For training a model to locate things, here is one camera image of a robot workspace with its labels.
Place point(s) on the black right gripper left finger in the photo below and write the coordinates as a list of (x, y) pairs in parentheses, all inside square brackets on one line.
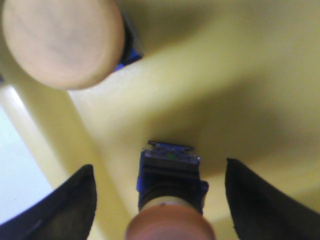
[(65, 214)]

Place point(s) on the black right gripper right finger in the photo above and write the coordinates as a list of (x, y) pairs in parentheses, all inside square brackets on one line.
[(260, 211)]

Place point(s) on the yellow plastic tray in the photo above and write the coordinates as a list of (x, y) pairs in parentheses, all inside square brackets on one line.
[(232, 78)]

